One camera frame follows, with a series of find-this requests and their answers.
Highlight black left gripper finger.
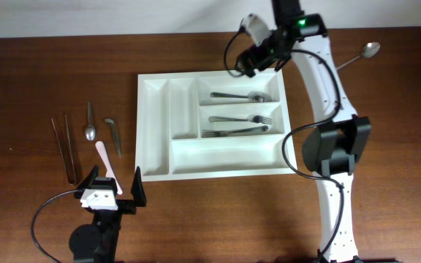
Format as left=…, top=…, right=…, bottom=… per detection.
left=76, top=165, right=99, bottom=190
left=131, top=166, right=147, bottom=207

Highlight large silver spoon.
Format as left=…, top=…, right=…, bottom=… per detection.
left=336, top=42, right=381, bottom=71
left=210, top=91, right=272, bottom=102

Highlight silver fork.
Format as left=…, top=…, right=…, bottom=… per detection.
left=202, top=126, right=269, bottom=137
left=208, top=115, right=273, bottom=125

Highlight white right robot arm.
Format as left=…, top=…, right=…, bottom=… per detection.
left=228, top=1, right=371, bottom=262

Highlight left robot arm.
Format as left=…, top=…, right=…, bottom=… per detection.
left=69, top=165, right=137, bottom=263

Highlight pink plastic knife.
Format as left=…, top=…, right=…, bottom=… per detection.
left=95, top=141, right=123, bottom=195

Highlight metal tweezers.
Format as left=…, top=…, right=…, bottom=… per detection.
left=50, top=115, right=77, bottom=186

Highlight small silver teaspoon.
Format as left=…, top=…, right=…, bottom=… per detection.
left=85, top=101, right=96, bottom=141

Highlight small bent metal spoon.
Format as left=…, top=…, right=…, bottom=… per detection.
left=104, top=118, right=122, bottom=158

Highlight white plastic cutlery tray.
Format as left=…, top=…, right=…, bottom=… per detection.
left=135, top=70, right=296, bottom=181

